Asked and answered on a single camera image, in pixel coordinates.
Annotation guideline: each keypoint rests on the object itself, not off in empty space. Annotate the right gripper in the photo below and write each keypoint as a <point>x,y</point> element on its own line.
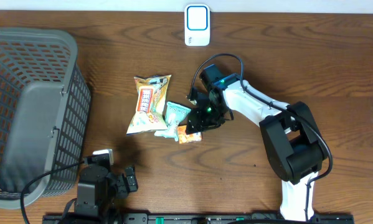
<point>197,121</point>

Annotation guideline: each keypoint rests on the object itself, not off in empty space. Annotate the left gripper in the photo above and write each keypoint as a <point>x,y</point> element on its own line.
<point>123,190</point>

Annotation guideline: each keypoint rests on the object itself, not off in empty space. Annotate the orange snack packet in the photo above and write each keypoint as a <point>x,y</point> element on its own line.
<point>187,138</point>

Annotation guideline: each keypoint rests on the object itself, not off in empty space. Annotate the mint green snack packet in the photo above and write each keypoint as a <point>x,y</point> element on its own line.
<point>175,114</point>

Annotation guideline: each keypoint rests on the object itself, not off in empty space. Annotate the yellow snack bag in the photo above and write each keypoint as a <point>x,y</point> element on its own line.
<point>150,105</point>

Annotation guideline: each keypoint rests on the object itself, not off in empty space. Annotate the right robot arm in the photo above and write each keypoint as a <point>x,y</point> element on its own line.
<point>294,147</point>

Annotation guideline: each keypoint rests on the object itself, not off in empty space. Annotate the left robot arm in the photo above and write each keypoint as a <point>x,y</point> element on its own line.
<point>97,189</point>

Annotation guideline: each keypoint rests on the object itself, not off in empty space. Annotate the white barcode scanner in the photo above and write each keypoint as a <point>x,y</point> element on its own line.
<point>197,25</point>

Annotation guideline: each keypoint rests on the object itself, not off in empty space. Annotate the grey plastic basket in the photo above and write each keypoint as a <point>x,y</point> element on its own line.
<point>44,106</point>

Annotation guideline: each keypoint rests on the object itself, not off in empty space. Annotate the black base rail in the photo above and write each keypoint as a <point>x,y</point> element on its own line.
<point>144,218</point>

